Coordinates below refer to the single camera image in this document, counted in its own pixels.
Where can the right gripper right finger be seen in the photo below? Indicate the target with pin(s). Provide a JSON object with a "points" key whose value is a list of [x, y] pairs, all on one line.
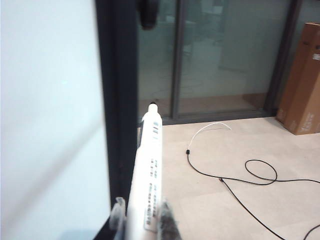
{"points": [[168, 222]]}

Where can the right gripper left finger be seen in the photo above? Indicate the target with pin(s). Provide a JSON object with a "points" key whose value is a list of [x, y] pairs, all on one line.
{"points": [[118, 212]]}

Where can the white whiteboard marker pen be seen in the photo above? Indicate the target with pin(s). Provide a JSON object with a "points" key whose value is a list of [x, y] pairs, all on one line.
{"points": [[149, 160]]}

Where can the brown cardboard box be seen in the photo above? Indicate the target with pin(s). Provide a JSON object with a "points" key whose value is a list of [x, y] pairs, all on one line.
{"points": [[301, 82]]}

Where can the black cylindrical holder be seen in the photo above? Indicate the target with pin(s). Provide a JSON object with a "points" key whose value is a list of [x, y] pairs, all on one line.
{"points": [[148, 13]]}

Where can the white glass whiteboard black frame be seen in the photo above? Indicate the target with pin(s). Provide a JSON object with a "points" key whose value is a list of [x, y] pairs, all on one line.
{"points": [[50, 100]]}

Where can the glass partition dark frame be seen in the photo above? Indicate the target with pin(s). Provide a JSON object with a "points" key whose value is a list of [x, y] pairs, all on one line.
{"points": [[217, 62]]}

